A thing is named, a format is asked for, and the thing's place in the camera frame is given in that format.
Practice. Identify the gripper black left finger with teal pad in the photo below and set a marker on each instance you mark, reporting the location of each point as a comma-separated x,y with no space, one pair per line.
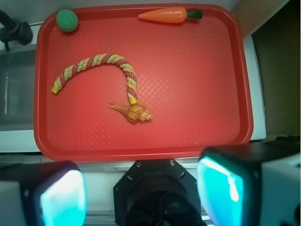
42,194

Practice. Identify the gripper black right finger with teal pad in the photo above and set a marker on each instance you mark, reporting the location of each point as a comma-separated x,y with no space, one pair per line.
255,184

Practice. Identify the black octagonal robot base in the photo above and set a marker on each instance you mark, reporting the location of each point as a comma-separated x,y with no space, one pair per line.
157,193

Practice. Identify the orange conch shell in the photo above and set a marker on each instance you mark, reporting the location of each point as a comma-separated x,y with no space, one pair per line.
133,113

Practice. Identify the red plastic tray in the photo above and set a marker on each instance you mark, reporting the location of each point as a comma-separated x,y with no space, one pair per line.
192,77

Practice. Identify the grey metal sink basin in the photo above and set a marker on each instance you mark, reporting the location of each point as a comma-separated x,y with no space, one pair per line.
17,74

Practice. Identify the green textured ball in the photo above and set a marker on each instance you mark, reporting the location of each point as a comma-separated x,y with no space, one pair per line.
67,20

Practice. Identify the orange plastic carrot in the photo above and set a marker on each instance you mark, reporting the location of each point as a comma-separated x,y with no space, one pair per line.
172,15

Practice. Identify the twisted multicolour rope toy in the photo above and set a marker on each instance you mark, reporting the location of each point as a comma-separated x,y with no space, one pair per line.
98,60

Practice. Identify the black clamp mount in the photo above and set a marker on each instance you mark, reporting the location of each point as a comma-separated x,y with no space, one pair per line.
14,30

